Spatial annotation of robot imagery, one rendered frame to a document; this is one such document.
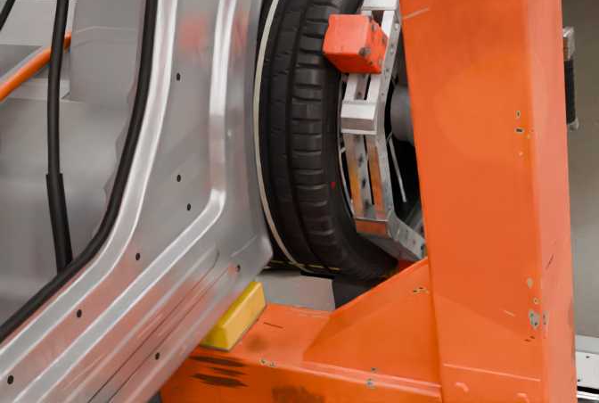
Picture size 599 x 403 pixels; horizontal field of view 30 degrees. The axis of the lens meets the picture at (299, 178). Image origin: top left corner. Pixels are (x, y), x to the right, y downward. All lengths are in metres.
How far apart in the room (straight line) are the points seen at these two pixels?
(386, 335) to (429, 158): 0.33
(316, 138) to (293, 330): 0.32
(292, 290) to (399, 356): 1.54
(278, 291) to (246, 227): 1.41
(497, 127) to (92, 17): 0.81
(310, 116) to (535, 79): 0.57
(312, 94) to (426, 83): 0.47
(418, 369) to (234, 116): 0.48
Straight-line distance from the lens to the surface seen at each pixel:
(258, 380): 1.82
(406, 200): 2.30
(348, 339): 1.71
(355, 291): 2.35
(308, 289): 3.20
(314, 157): 1.87
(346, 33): 1.82
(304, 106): 1.86
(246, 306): 1.86
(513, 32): 1.35
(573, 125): 2.23
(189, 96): 1.69
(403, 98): 2.08
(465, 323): 1.58
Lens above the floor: 1.73
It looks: 27 degrees down
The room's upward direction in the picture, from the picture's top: 9 degrees counter-clockwise
